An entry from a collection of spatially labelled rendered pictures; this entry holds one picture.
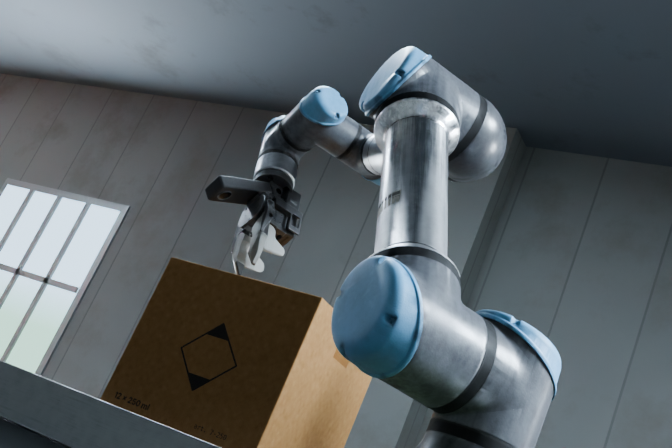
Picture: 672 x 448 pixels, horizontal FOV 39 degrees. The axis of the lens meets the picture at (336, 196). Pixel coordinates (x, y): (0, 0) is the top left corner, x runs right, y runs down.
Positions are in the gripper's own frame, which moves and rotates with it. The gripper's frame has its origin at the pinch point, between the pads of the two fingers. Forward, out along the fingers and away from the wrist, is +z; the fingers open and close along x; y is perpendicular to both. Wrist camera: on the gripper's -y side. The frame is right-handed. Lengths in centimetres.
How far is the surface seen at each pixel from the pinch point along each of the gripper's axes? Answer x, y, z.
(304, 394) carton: -5.6, 11.8, 22.1
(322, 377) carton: -6.2, 14.2, 18.0
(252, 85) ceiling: 229, 96, -353
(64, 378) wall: 380, 98, -211
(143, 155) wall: 329, 79, -356
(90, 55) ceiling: 324, 18, -404
